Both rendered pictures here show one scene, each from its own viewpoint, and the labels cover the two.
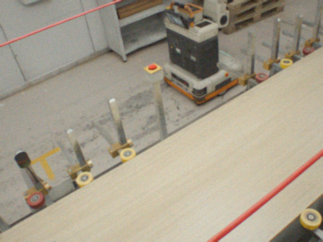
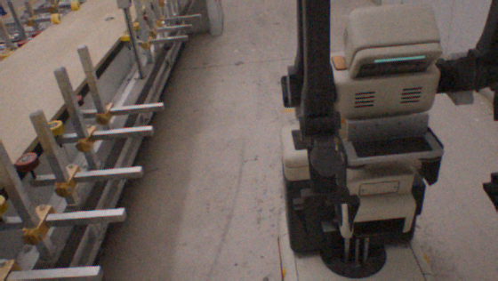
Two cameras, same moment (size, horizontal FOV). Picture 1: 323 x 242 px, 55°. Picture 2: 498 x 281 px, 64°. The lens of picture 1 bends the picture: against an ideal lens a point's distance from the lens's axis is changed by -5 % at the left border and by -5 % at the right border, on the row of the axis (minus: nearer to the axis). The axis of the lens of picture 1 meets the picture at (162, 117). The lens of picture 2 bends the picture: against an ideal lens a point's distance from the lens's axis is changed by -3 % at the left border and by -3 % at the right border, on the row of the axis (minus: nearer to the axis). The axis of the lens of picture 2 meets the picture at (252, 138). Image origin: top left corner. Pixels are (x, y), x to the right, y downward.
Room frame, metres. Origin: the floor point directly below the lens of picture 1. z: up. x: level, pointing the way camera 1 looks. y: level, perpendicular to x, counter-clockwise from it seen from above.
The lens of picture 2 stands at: (3.28, -1.74, 1.65)
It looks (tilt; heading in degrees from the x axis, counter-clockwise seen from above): 31 degrees down; 122
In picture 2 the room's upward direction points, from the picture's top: 7 degrees counter-clockwise
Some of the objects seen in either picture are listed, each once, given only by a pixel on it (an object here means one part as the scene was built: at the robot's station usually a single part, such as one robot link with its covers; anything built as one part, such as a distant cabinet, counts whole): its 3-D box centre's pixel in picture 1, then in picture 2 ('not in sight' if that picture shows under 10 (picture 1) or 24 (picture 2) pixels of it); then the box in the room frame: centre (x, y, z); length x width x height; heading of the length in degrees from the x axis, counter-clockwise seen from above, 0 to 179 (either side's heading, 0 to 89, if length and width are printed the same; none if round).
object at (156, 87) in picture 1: (160, 112); (134, 44); (1.44, 0.01, 0.93); 0.05 x 0.05 x 0.45; 29
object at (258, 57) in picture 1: (263, 60); (102, 135); (1.96, -0.79, 0.83); 0.43 x 0.03 x 0.04; 29
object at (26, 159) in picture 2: (307, 55); (31, 170); (1.91, -1.10, 0.85); 0.08 x 0.08 x 0.11
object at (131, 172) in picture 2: (284, 52); (85, 177); (2.08, -1.01, 0.80); 0.43 x 0.03 x 0.04; 29
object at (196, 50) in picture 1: (194, 39); (350, 183); (2.93, -0.44, 0.59); 0.55 x 0.34 x 0.83; 29
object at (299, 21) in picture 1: (295, 45); (59, 169); (2.05, -1.07, 0.87); 0.04 x 0.04 x 0.48; 29
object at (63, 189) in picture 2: (292, 54); (68, 180); (2.04, -1.05, 0.80); 0.14 x 0.06 x 0.05; 119
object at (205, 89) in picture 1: (203, 71); (351, 270); (2.97, -0.51, 0.16); 0.67 x 0.64 x 0.25; 119
